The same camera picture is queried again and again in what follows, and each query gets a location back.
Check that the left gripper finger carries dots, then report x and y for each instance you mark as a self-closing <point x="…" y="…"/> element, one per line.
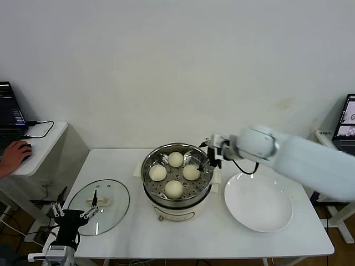
<point x="93" y="209"/>
<point x="58" y="208"/>

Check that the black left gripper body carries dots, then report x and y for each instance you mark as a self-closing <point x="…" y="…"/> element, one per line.
<point x="68" y="223"/>

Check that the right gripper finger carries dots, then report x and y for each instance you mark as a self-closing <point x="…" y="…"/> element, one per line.
<point x="202" y="167"/>
<point x="205" y="144"/>

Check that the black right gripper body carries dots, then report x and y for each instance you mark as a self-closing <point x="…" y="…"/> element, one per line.
<point x="214" y="158"/>

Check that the white steamed baozi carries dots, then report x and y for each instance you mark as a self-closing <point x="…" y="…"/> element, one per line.
<point x="191" y="172"/>
<point x="157" y="173"/>
<point x="174" y="189"/>
<point x="176" y="159"/>

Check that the round glass pot lid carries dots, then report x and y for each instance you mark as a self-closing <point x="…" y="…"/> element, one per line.
<point x="116" y="205"/>

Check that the black computer mouse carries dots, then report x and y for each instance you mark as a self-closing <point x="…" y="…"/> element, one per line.
<point x="28" y="145"/>

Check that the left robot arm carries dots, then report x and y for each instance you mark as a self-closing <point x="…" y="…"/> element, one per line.
<point x="59" y="253"/>

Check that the person's bare forearm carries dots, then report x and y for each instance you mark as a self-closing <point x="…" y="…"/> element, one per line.
<point x="2" y="171"/>

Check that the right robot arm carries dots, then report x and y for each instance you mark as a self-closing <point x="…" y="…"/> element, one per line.
<point x="291" y="158"/>

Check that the stainless steel steamer basket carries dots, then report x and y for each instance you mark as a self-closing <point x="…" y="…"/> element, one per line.
<point x="194" y="188"/>

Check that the person's bare hand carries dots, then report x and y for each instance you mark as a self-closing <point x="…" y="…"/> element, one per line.
<point x="17" y="155"/>

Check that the cream electric cooker base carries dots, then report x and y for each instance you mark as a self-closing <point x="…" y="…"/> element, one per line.
<point x="177" y="214"/>

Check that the white round plate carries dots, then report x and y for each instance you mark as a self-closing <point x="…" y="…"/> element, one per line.
<point x="241" y="219"/>

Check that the black laptop with mouse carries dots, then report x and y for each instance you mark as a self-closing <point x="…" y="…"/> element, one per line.
<point x="8" y="110"/>

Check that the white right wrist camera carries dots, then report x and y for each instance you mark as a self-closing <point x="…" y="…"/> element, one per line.
<point x="220" y="140"/>

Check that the white wall outlet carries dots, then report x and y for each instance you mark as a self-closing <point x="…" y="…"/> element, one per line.
<point x="46" y="183"/>

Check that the grey laptop showing camera views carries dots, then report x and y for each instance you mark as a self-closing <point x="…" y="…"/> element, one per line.
<point x="346" y="119"/>

